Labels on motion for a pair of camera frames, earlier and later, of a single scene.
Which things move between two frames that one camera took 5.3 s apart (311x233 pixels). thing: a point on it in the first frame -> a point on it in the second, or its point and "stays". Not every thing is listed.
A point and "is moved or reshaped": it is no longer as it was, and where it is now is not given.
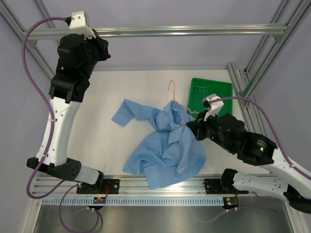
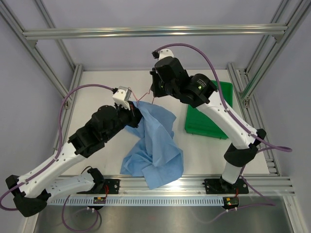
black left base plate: [103, 187] stays
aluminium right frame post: [291, 12] stays
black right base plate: [213, 186] stays
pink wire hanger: [174, 98] -> [137, 100]
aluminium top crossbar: [118, 32] stays
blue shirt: [171, 150] is moved or reshaped
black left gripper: [101, 44] -> [134, 114]
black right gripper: [198, 125] -> [156, 91]
